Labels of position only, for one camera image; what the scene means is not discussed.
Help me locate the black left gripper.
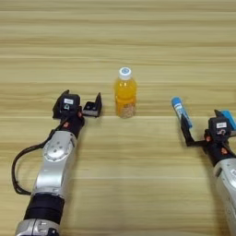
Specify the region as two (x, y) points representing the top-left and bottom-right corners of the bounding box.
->
(52, 89), (102, 137)

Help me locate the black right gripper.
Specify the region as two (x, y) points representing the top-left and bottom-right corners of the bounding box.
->
(180, 109), (236, 168)

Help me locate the blue glue stick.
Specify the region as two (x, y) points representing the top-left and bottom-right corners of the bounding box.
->
(171, 97), (194, 129)

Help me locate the orange juice bottle white cap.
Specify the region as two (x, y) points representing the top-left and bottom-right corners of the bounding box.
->
(113, 66), (138, 119)

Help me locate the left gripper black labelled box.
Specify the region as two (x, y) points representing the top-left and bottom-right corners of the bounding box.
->
(59, 93), (82, 113)

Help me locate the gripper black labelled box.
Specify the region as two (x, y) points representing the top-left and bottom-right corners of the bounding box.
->
(207, 117), (232, 138)
(59, 93), (82, 113)

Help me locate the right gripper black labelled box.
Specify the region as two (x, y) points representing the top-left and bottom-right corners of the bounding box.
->
(207, 117), (232, 138)

